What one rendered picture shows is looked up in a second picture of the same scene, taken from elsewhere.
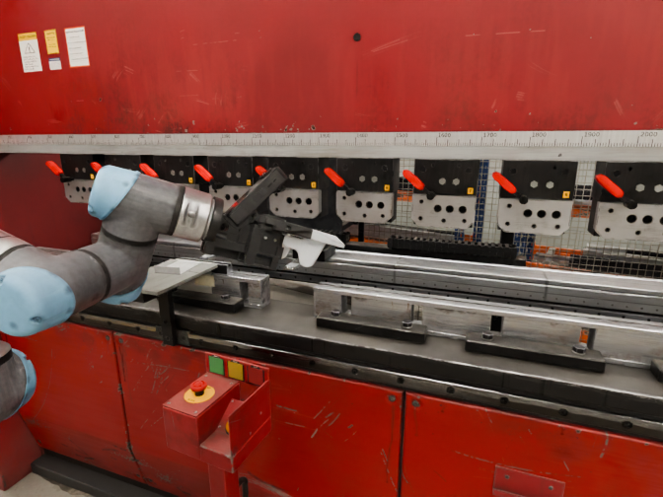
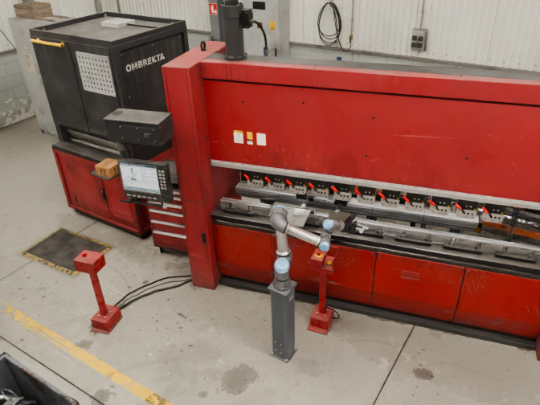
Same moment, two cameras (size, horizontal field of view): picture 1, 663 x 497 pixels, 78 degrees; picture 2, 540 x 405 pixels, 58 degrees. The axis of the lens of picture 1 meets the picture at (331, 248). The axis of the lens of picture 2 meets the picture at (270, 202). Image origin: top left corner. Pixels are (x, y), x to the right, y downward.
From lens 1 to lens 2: 3.29 m
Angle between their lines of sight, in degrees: 17
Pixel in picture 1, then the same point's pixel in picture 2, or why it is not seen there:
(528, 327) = (413, 234)
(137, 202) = (333, 227)
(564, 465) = (419, 269)
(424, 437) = (382, 263)
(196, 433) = (321, 265)
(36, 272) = (327, 243)
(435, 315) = (386, 229)
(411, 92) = (382, 172)
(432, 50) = (388, 163)
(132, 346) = not seen: hidden behind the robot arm
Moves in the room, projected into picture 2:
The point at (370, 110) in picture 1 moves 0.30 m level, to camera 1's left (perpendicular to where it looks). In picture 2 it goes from (369, 174) to (333, 176)
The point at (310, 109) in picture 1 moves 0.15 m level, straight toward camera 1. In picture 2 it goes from (349, 171) to (353, 180)
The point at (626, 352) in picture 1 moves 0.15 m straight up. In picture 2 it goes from (438, 240) to (440, 226)
